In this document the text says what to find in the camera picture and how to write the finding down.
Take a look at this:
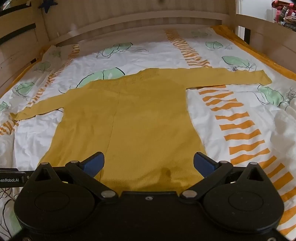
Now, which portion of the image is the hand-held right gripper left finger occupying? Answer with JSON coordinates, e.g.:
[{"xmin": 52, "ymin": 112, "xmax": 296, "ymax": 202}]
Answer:
[{"xmin": 31, "ymin": 151, "xmax": 118, "ymax": 201}]

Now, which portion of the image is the white printed duvet cover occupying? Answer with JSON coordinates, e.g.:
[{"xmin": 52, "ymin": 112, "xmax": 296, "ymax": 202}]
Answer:
[{"xmin": 0, "ymin": 25, "xmax": 296, "ymax": 241}]

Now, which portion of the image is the pile of colourful clothes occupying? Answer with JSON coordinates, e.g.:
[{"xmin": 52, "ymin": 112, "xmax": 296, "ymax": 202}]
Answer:
[{"xmin": 271, "ymin": 0, "xmax": 296, "ymax": 29}]

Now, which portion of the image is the dark blue star decoration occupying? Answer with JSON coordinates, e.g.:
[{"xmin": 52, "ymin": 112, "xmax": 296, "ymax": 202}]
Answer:
[{"xmin": 38, "ymin": 0, "xmax": 58, "ymax": 13}]

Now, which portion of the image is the mustard yellow knit sweater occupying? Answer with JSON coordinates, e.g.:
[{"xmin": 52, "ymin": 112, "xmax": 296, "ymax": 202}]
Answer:
[{"xmin": 14, "ymin": 68, "xmax": 272, "ymax": 194}]

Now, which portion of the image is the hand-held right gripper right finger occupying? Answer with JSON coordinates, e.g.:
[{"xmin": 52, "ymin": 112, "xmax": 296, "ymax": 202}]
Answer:
[{"xmin": 179, "ymin": 151, "xmax": 270, "ymax": 201}]

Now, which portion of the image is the wooden bed frame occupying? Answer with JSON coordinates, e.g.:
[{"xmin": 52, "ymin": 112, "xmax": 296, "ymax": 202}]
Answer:
[{"xmin": 0, "ymin": 0, "xmax": 296, "ymax": 98}]

